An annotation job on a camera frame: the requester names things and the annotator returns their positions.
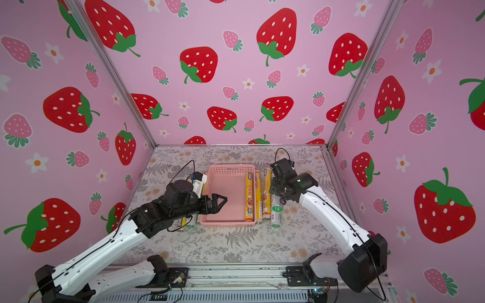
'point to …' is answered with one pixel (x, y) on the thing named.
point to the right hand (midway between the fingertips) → (282, 185)
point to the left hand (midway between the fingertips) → (221, 198)
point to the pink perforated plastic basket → (228, 180)
